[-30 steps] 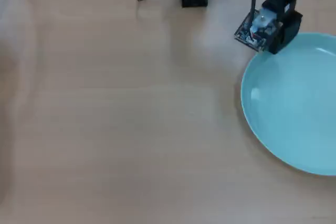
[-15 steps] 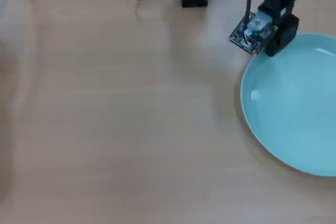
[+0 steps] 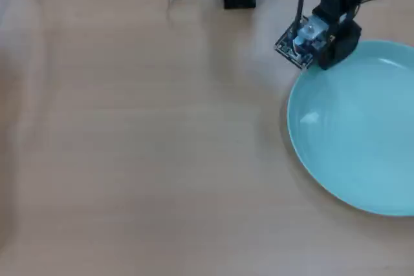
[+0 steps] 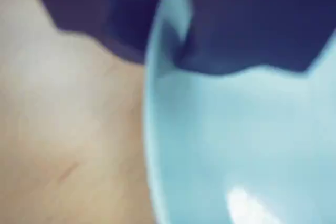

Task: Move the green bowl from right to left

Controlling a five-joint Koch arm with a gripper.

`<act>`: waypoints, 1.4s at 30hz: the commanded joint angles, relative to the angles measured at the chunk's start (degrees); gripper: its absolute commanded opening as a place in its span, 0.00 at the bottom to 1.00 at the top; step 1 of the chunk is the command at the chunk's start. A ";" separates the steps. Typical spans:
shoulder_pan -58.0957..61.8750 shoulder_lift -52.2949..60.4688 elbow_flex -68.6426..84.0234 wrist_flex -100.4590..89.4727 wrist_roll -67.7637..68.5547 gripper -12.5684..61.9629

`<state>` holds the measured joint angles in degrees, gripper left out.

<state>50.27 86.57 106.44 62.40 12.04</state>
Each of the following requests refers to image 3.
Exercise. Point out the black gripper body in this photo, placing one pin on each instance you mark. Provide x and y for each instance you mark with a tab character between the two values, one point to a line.
343	41

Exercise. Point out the green round shallow bowl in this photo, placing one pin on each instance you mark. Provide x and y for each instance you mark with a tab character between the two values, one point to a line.
359	127

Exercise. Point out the camera circuit board module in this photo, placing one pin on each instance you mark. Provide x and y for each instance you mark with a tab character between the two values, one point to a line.
305	41

